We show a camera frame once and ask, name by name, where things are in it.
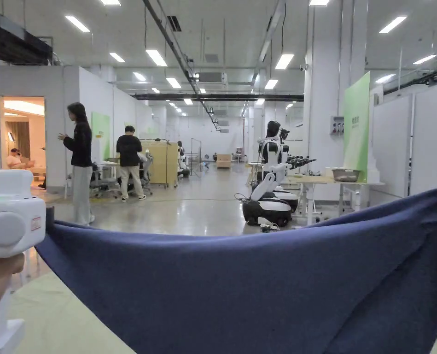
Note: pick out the grey electrical wall box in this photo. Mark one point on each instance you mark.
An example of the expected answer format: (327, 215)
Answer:
(337, 125)

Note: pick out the dark blue shirt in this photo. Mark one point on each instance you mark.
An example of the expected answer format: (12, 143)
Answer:
(247, 295)

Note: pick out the white and black humanoid robot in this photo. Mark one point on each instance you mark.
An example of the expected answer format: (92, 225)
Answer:
(271, 184)

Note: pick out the green display banner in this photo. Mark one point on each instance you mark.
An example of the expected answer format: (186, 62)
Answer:
(357, 125)

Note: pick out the bed with pale green sheet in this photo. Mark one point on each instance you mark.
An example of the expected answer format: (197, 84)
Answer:
(56, 313)

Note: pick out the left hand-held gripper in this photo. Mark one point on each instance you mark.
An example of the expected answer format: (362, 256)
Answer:
(10, 221)

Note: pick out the wooden crate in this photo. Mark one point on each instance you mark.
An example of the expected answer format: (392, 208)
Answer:
(223, 160)

